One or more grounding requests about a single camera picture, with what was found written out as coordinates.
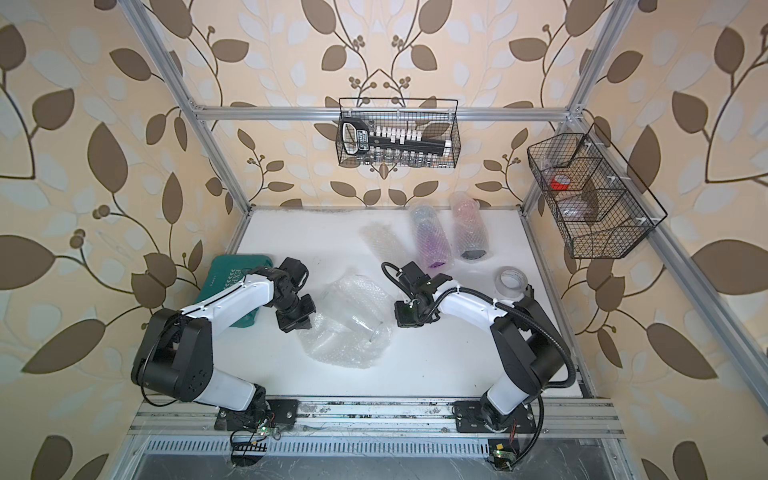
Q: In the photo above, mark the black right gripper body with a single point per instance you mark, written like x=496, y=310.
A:
x=409, y=314

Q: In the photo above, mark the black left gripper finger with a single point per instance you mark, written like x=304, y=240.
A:
x=306, y=309
x=286, y=322

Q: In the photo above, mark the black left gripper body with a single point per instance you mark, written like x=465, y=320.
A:
x=288, y=306

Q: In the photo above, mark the clear bubble wrap sheet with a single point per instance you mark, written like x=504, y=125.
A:
x=338, y=349

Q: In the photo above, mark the clear ribbed glass vase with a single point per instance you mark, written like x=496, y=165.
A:
x=343, y=310

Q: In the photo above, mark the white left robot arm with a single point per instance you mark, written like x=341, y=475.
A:
x=176, y=358

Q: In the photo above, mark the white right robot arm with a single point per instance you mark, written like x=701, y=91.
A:
x=534, y=356

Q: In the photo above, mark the bubble wrapped purple vase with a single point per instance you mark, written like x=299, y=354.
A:
x=433, y=247

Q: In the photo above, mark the bubble wrapped clear vase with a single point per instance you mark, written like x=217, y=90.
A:
x=385, y=245

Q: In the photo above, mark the bubble wrapped pink vase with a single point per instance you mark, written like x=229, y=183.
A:
x=469, y=231

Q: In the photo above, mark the clear tape roll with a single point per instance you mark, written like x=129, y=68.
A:
x=511, y=282

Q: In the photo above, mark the black socket set tool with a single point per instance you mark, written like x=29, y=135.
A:
x=361, y=137

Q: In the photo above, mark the red tape roll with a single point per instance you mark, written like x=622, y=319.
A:
x=559, y=182

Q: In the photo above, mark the aluminium front rail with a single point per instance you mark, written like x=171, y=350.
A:
x=564, y=418

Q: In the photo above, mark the black back wire basket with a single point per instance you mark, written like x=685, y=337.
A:
x=439, y=116

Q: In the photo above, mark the black side wire basket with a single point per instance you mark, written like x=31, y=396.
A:
x=608, y=209

